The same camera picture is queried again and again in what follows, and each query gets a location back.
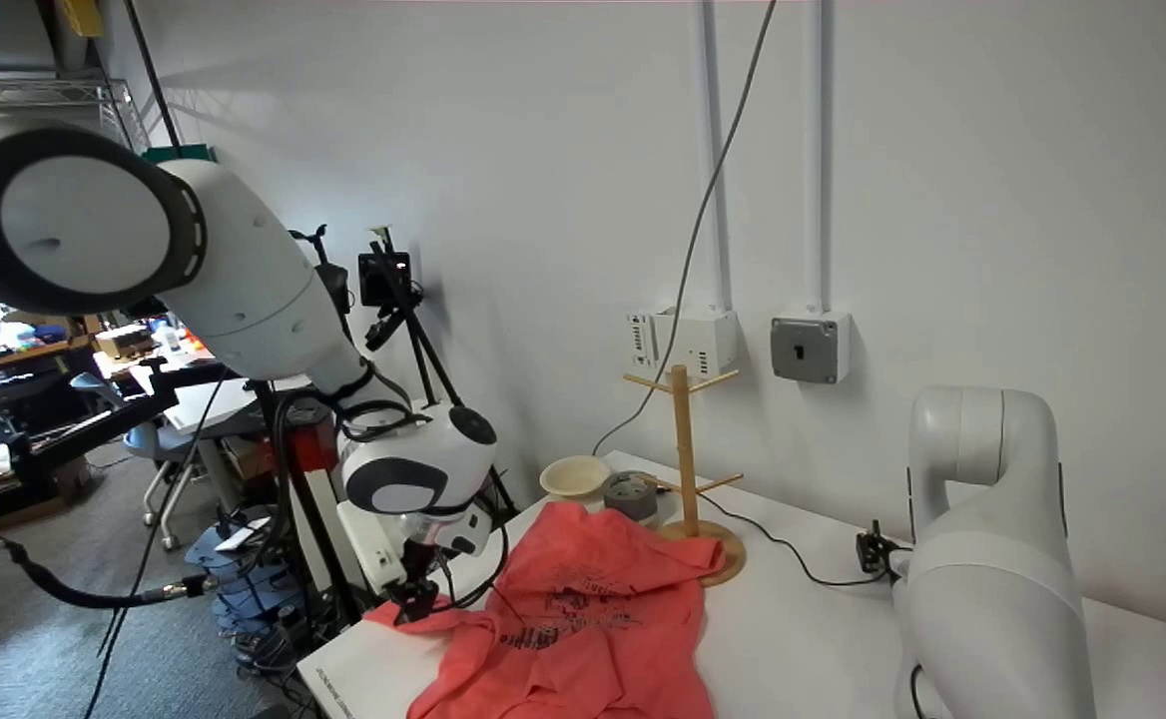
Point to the white wall box with print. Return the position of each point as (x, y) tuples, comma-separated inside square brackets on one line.
[(651, 342)]

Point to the black camera on tripod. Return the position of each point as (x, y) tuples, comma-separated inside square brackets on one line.
[(389, 272)]

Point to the wooden mug tree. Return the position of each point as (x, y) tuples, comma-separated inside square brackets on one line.
[(685, 453)]

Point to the small black electronic box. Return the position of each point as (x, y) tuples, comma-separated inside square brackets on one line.
[(880, 548)]

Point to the blue plastic clutter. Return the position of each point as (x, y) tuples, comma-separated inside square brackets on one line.
[(247, 573)]

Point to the cream bowl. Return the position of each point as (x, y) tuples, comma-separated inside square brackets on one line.
[(578, 479)]

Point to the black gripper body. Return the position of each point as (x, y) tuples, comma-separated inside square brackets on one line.
[(434, 565)]

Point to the black metal frame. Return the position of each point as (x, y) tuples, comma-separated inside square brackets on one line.
[(307, 532)]

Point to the grey junction box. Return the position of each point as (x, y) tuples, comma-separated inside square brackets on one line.
[(814, 350)]

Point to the coral printed t-shirt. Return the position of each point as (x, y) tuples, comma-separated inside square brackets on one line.
[(585, 624)]

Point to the plain white wall box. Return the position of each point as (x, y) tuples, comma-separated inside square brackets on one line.
[(707, 347)]

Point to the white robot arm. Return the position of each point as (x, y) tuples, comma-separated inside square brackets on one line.
[(248, 292)]

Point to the white tube-shaped device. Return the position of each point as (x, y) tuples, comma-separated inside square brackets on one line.
[(995, 587)]

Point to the white wall conduit pipe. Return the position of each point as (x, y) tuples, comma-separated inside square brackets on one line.
[(718, 202), (820, 162)]

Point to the black stand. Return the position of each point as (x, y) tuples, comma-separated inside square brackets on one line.
[(328, 286)]

